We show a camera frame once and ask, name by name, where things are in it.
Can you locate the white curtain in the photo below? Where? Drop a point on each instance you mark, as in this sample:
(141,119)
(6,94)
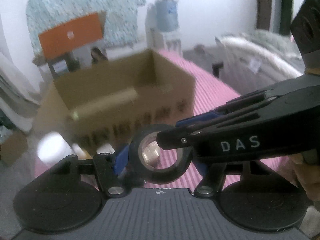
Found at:
(12,75)

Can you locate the black tape roll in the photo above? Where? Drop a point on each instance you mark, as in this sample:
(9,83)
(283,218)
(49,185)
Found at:
(162,177)

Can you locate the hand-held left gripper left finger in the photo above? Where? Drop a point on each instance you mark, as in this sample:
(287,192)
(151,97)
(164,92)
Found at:
(121,159)

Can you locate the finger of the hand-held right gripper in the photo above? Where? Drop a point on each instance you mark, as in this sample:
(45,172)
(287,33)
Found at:
(197,121)
(175,140)

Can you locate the brown door frame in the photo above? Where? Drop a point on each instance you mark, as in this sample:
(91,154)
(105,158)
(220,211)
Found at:
(265,5)

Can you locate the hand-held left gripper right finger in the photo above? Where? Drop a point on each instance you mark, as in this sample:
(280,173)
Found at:
(212,177)

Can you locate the blue patterned wall cloth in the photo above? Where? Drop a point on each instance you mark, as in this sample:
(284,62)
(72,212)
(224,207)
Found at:
(75,0)

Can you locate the small brown cardboard box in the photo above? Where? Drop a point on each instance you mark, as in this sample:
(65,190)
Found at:
(12,147)

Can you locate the person's right hand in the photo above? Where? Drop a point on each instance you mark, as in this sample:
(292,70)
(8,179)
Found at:
(310,180)

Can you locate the large brown cardboard box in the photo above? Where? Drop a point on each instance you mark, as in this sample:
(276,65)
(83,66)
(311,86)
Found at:
(112,75)

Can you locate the dark box with blue label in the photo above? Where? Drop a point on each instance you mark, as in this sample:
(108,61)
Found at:
(61,66)

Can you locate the orange cardboard box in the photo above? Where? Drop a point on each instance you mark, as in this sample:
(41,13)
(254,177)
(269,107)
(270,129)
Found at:
(70,33)

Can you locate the white pill bottle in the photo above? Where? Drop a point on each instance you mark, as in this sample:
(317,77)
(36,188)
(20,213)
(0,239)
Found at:
(52,147)

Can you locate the clear blue water jug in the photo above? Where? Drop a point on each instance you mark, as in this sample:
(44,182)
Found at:
(166,15)

